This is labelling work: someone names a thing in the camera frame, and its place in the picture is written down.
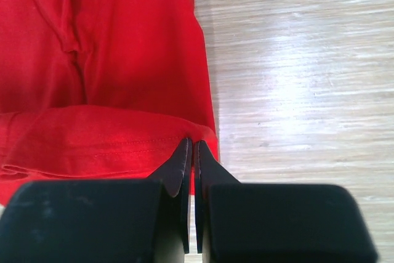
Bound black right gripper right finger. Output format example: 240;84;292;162
193;140;240;253

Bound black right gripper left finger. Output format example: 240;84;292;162
147;138;193;254

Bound red t shirt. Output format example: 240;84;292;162
1;0;218;205

